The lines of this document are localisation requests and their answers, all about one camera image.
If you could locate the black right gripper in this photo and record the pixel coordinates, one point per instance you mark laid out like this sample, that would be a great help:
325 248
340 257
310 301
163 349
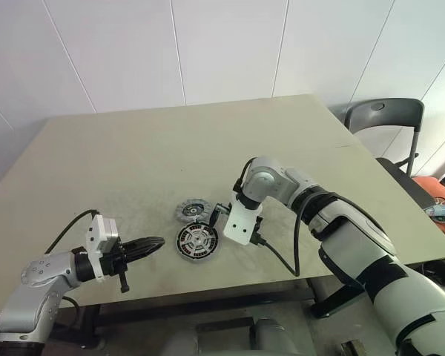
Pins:
259 228

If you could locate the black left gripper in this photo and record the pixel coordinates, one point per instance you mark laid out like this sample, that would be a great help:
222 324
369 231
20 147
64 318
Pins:
113 261

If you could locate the black round part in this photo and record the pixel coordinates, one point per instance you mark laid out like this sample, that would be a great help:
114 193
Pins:
187 245

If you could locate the silver motor stator housing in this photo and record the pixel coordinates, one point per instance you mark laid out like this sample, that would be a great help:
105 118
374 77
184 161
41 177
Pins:
198 260

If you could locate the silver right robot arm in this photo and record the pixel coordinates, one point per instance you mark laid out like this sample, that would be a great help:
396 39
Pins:
356 241

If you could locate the dark grey rounded shape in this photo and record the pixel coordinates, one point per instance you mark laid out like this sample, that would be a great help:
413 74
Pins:
278 339

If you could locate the dark grey plastic chair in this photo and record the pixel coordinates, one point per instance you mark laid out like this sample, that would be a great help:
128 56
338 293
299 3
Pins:
382 115

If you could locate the orange cloth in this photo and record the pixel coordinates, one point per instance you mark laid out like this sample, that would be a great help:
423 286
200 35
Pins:
430 191

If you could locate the blue hand tool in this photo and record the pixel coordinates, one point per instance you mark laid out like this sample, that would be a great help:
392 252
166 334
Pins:
443 210

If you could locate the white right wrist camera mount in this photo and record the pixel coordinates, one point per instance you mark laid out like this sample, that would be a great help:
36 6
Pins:
239 226

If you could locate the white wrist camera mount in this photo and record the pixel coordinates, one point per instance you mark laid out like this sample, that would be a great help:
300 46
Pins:
239 226
96 231

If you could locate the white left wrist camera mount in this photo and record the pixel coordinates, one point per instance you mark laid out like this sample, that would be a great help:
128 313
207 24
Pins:
96 231

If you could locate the black table frame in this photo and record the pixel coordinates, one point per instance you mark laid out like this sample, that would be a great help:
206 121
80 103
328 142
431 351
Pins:
207 300

